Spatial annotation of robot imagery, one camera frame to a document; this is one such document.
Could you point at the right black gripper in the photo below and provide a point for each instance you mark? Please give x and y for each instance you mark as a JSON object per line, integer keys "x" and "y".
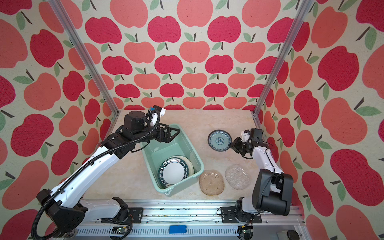
{"x": 235, "y": 146}

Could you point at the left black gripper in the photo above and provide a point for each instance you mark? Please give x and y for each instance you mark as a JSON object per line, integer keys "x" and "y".
{"x": 162, "y": 137}

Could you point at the mint green plastic bin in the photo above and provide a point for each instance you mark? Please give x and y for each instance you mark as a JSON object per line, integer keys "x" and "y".
{"x": 156, "y": 153}

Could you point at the small blue patterned plate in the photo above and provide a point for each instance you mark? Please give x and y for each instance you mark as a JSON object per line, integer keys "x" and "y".
{"x": 219, "y": 140}

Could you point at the clear glass square plate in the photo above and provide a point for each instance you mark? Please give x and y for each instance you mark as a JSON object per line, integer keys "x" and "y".
{"x": 237, "y": 177}

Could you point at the cream plate with flower sprig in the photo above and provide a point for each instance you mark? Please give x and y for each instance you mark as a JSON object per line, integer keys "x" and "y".
{"x": 189, "y": 163}

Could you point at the amber glass square plate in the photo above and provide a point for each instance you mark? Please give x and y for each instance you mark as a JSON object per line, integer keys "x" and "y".
{"x": 211, "y": 182}

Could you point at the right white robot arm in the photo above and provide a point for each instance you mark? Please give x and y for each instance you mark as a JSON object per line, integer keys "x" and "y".
{"x": 273, "y": 189}

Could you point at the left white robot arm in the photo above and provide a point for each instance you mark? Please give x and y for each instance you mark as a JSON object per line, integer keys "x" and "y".
{"x": 63, "y": 204}

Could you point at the dark round object right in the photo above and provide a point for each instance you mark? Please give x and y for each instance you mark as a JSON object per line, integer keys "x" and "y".
{"x": 293, "y": 235}

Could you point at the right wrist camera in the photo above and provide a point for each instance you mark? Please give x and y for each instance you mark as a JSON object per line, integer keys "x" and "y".
{"x": 254, "y": 136}

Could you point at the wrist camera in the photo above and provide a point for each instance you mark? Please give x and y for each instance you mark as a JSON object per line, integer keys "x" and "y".
{"x": 254, "y": 136}
{"x": 138, "y": 122}

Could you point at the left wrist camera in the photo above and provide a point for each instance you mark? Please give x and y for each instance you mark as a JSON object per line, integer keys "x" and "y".
{"x": 138, "y": 122}

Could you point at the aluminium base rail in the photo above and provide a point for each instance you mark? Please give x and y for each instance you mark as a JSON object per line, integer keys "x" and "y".
{"x": 152, "y": 219}

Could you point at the blue block on rail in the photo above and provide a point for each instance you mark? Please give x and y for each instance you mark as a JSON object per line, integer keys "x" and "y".
{"x": 177, "y": 229}

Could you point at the left aluminium frame post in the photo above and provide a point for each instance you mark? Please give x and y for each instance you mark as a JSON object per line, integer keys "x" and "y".
{"x": 71, "y": 31}

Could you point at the aluminium frame post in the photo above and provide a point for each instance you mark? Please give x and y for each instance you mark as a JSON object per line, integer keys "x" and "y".
{"x": 298, "y": 21}
{"x": 71, "y": 31}

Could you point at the right aluminium frame post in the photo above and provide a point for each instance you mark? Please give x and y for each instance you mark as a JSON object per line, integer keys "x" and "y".
{"x": 298, "y": 21}

